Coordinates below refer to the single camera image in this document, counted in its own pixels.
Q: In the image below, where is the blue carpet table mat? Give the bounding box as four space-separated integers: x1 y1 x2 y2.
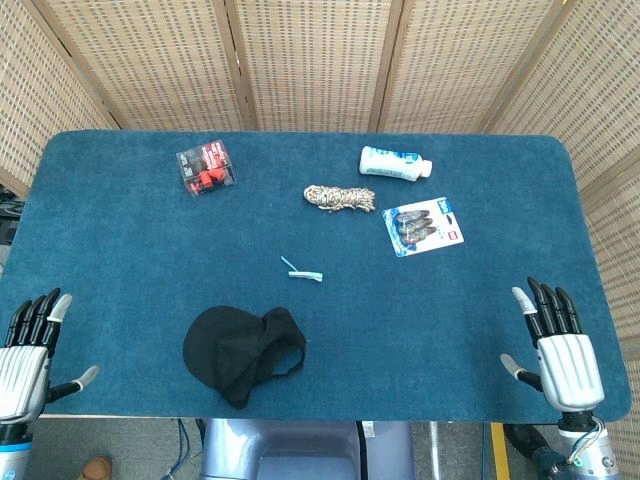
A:
0 129 632 424

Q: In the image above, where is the brown shoe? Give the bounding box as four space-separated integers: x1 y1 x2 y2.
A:
79 454 114 480

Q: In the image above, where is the beige rope bundle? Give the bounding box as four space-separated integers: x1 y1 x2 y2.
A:
302 183 377 217

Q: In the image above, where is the blister pack of clips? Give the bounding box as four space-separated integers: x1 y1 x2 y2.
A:
381 195 465 259

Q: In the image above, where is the robot torso base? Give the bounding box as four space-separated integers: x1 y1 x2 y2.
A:
197 418 416 480

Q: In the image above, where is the blue floor cable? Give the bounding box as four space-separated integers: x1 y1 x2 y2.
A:
168 418 202 480

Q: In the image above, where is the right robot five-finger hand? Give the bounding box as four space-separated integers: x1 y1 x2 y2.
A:
499 277 606 414

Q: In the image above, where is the black equipment beside table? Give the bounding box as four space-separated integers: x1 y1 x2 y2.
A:
0 184 27 247

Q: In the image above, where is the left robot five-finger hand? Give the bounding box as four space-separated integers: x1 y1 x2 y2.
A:
0 287 100 424

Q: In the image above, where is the white plastic bottle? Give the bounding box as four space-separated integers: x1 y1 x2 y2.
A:
358 145 434 184

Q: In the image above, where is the woven bamboo folding screen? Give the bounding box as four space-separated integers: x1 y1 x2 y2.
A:
0 0 640 480

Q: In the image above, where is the red and black box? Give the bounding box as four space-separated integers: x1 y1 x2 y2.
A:
175 138 237 198

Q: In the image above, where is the black baseball cap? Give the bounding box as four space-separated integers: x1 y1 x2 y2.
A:
182 306 308 410

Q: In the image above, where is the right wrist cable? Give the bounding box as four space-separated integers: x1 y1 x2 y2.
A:
549 418 610 476

